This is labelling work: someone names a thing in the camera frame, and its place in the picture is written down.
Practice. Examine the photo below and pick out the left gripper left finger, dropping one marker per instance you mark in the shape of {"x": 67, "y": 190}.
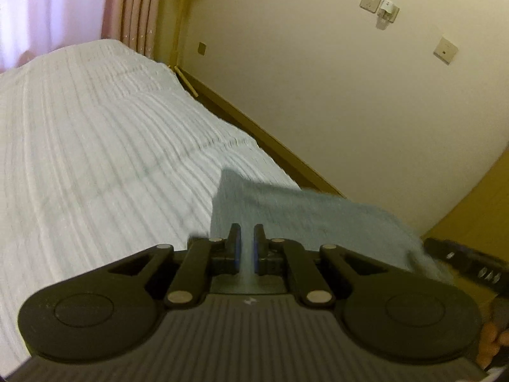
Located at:
{"x": 195, "y": 267}

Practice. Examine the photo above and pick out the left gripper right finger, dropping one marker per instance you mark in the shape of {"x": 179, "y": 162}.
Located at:
{"x": 289, "y": 260}

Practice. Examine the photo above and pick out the grey knit garment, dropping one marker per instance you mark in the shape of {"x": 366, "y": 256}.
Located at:
{"x": 314, "y": 219}

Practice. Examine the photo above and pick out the right hand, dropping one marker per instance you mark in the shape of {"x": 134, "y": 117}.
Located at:
{"x": 493, "y": 342}

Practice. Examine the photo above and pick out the striped bed cover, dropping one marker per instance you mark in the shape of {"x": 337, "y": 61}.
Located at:
{"x": 103, "y": 154}

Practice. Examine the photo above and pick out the white plugged charger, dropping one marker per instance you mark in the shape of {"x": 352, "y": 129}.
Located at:
{"x": 386, "y": 14}

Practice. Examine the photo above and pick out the pink window curtain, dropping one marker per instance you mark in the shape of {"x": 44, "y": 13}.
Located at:
{"x": 30, "y": 28}

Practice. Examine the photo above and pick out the wooden bed frame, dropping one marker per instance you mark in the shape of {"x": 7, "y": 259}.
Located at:
{"x": 294, "y": 167}

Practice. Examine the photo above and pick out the small wall switch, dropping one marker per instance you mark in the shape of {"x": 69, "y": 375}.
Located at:
{"x": 202, "y": 48}

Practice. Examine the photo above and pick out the white wall plate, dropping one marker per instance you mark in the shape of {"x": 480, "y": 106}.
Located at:
{"x": 445, "y": 50}

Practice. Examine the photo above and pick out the white wall socket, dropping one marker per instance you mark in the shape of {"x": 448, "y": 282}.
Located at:
{"x": 370, "y": 5}

